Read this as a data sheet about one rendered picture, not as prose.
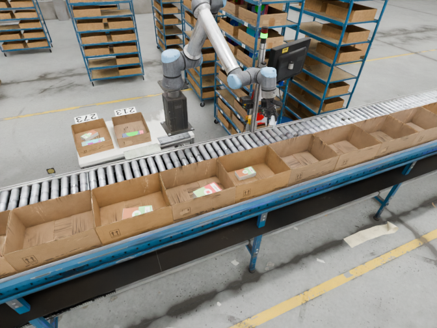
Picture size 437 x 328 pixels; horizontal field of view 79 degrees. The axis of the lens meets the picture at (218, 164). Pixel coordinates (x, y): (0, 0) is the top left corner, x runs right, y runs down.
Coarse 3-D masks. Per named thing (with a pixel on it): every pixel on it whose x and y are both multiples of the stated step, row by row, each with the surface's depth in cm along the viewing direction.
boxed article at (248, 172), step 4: (248, 168) 188; (252, 168) 188; (236, 172) 184; (240, 172) 184; (244, 172) 184; (248, 172) 184; (252, 172) 185; (240, 176) 181; (244, 176) 182; (248, 176) 184; (252, 176) 186
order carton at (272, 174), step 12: (228, 156) 180; (240, 156) 185; (252, 156) 190; (264, 156) 194; (276, 156) 181; (228, 168) 187; (240, 168) 192; (264, 168) 193; (276, 168) 185; (288, 168) 171; (240, 180) 183; (252, 180) 184; (264, 180) 164; (276, 180) 169; (288, 180) 175; (240, 192) 161; (252, 192) 166; (264, 192) 172
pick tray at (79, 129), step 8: (96, 120) 247; (104, 120) 245; (72, 128) 240; (80, 128) 244; (88, 128) 247; (96, 128) 251; (104, 128) 251; (80, 136) 241; (96, 136) 241; (104, 136) 242; (80, 144) 231; (88, 144) 217; (96, 144) 220; (104, 144) 223; (112, 144) 227; (80, 152) 217; (88, 152) 220; (96, 152) 224
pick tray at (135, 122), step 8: (112, 120) 245; (120, 120) 255; (128, 120) 258; (136, 120) 262; (144, 120) 248; (120, 128) 252; (128, 128) 252; (136, 128) 252; (144, 128) 253; (120, 136) 242; (136, 136) 229; (144, 136) 233; (120, 144) 228; (128, 144) 231; (136, 144) 234
